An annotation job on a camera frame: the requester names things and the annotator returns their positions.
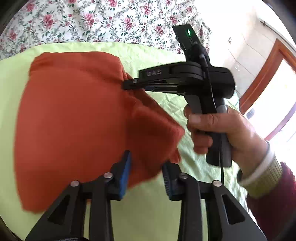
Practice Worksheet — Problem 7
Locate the orange knit sweater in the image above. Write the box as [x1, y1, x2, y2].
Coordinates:
[14, 51, 185, 212]

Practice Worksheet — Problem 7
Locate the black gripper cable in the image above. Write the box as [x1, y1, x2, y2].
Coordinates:
[192, 42, 226, 183]

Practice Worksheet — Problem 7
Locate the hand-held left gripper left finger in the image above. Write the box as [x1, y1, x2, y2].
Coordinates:
[24, 150, 132, 241]

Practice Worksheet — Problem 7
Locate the pink floral bed cover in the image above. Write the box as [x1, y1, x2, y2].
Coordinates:
[0, 0, 213, 61]

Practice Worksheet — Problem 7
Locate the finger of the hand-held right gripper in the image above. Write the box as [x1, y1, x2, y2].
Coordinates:
[122, 66, 178, 90]
[146, 86, 185, 93]

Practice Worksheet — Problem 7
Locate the wooden door frame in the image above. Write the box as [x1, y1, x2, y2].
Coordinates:
[239, 38, 296, 142]

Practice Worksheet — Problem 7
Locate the light green bed sheet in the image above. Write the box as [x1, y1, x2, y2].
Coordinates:
[0, 41, 252, 241]

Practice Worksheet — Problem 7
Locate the person's right forearm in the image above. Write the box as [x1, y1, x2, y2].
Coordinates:
[237, 141, 296, 241]

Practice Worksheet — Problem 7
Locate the person's right hand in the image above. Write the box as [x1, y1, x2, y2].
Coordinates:
[184, 104, 270, 179]

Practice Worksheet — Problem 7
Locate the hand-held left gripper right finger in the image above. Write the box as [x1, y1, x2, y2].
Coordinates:
[162, 162, 266, 241]

